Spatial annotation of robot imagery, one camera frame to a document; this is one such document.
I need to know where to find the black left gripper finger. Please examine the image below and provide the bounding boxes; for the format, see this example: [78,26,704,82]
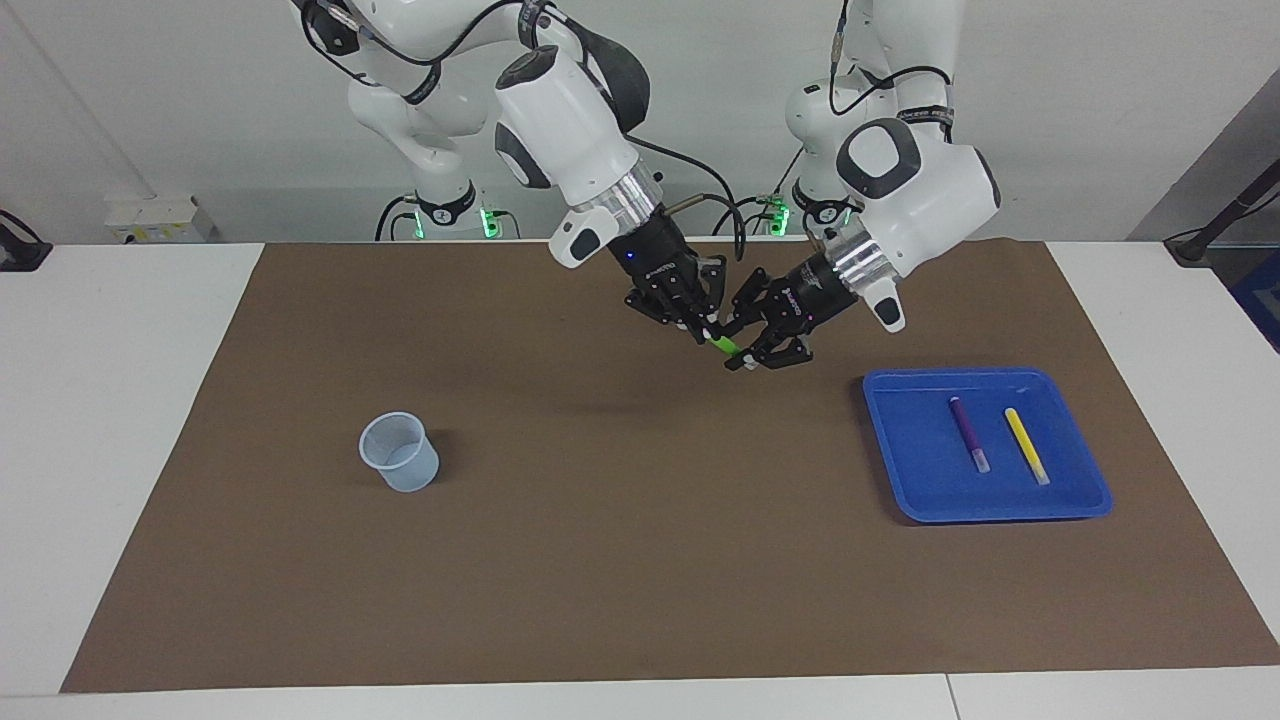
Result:
[726,335,815,374]
[712,266,773,341]

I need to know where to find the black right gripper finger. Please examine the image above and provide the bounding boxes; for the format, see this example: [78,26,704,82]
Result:
[626,290,716,346]
[692,254,730,336]

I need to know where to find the green pen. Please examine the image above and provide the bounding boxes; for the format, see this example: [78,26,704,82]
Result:
[702,330,758,373]

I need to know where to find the purple pen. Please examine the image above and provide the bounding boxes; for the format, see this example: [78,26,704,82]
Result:
[947,396,992,475]

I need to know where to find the yellow pen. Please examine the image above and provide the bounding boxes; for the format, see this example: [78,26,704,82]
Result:
[1003,406,1052,488]

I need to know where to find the blue plastic tray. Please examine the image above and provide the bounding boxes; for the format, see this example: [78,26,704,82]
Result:
[862,366,1115,526]

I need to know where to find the brown table mat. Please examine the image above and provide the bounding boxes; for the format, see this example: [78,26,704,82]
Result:
[60,240,1280,695]

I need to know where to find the clear plastic cup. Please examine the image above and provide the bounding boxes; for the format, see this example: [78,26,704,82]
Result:
[357,410,441,494]

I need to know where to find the black stand pole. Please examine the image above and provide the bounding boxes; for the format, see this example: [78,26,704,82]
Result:
[1164,158,1280,268]

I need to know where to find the blue box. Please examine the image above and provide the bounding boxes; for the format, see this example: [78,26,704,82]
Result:
[1231,248,1280,354]

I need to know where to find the white power strip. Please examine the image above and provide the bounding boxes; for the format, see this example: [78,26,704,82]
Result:
[104,194,217,245]

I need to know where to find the black left base cables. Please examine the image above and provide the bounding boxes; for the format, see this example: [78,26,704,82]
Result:
[711,148,807,239]

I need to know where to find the black base cables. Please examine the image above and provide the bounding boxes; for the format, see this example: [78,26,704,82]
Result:
[374,188,423,242]
[711,148,807,239]

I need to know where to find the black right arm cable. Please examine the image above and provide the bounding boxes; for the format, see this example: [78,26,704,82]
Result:
[300,0,748,263]

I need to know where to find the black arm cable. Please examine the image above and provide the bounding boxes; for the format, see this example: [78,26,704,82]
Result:
[300,0,748,263]
[826,0,953,118]

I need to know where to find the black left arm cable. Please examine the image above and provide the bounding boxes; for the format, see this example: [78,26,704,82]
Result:
[826,0,953,118]

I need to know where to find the black right base cables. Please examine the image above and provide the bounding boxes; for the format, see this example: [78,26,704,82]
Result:
[374,188,423,242]

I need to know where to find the black clamp mount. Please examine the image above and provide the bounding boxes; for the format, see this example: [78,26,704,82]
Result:
[0,209,54,274]

